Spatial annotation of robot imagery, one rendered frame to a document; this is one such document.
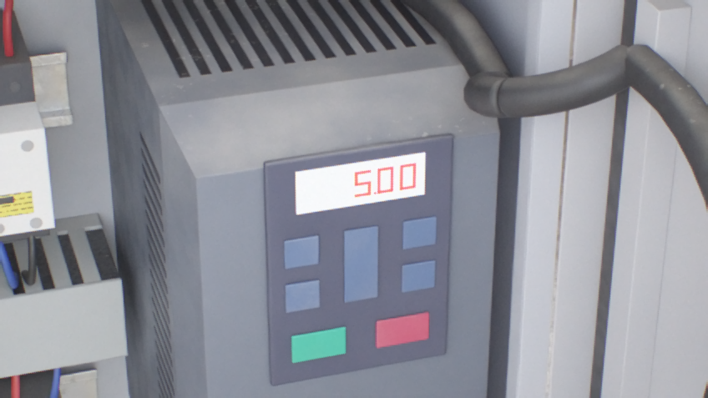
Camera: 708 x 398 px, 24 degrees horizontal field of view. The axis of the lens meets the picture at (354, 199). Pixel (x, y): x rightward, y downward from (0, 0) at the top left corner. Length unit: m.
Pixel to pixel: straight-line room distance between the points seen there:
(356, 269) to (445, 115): 0.07
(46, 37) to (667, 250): 0.29
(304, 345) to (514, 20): 0.15
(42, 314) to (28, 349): 0.02
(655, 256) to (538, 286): 0.06
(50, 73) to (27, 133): 0.09
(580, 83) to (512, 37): 0.10
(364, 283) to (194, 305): 0.06
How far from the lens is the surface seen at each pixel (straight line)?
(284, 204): 0.59
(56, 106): 0.75
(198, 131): 0.60
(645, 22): 0.56
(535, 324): 0.65
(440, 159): 0.60
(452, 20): 0.64
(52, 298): 0.73
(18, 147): 0.66
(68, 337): 0.74
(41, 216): 0.68
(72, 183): 0.77
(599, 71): 0.55
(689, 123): 0.53
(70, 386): 0.83
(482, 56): 0.62
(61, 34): 0.74
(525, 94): 0.56
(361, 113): 0.61
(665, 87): 0.54
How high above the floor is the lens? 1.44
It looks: 30 degrees down
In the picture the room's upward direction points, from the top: straight up
